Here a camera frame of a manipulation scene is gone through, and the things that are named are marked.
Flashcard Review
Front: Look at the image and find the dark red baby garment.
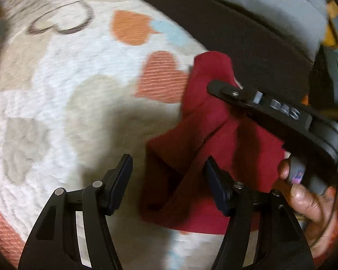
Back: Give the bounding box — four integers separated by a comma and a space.
138, 51, 284, 235

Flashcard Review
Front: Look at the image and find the person's right hand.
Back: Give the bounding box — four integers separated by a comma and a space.
274, 159, 338, 259

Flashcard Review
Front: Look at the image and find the black cushion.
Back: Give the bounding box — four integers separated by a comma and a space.
144, 0, 313, 102

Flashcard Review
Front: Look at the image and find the heart patterned quilted bedspread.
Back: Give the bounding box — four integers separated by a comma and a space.
0, 0, 222, 269

